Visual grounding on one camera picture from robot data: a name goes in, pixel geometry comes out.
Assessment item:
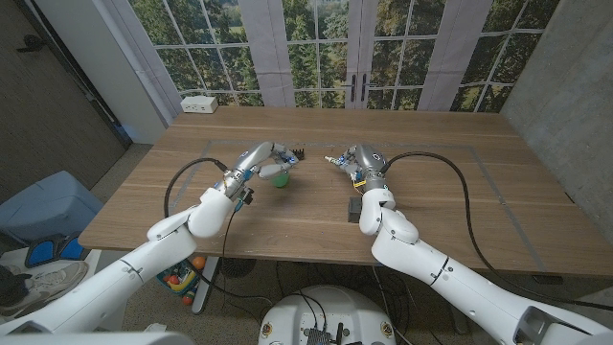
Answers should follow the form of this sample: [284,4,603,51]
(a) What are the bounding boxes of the grey white sneaker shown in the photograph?
[0,261,90,320]

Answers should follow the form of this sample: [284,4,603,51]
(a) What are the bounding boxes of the printed window backdrop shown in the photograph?
[102,0,561,114]

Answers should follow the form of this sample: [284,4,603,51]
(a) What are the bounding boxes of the grey-blue storage bin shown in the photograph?
[0,171,104,245]

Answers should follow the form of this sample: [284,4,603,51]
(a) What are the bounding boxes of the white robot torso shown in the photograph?
[0,331,195,345]

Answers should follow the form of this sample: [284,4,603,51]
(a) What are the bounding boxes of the basket of toy fruit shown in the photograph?
[155,256,208,307]

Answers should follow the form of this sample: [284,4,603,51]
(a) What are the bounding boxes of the white power strip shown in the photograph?
[180,95,219,114]

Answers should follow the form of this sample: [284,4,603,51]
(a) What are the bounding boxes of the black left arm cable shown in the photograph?
[162,156,274,308]

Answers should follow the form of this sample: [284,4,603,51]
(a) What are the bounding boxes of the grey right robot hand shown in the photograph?
[324,143,389,186]

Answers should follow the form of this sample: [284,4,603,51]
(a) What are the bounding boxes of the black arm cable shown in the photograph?
[162,156,274,308]
[380,151,613,312]

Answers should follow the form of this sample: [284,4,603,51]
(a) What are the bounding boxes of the round black floor fan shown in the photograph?
[218,257,258,279]

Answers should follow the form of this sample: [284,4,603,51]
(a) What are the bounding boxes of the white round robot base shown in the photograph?
[258,286,397,345]

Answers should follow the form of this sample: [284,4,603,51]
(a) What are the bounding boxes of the black door handle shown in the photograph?
[16,34,47,53]

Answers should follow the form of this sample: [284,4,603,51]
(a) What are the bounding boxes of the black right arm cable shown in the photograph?
[380,151,613,312]

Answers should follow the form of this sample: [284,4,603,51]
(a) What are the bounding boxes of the dark brown door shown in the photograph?
[0,0,133,202]

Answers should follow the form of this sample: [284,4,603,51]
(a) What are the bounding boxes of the dark grey block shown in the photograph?
[347,195,364,224]

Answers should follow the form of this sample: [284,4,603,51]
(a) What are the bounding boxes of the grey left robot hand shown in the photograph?
[222,141,301,192]

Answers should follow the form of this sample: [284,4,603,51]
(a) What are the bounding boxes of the blue black foot pedals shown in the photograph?
[24,232,90,268]

